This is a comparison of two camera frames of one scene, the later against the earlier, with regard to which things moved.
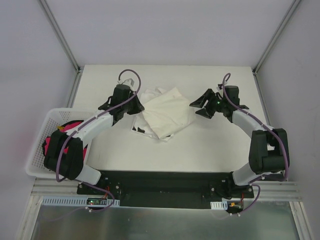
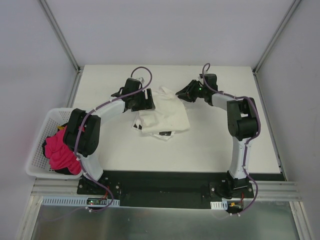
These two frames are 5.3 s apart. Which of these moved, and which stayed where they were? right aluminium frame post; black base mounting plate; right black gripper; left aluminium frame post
Moved: right black gripper
Stayed: black base mounting plate; left aluminium frame post; right aluminium frame post
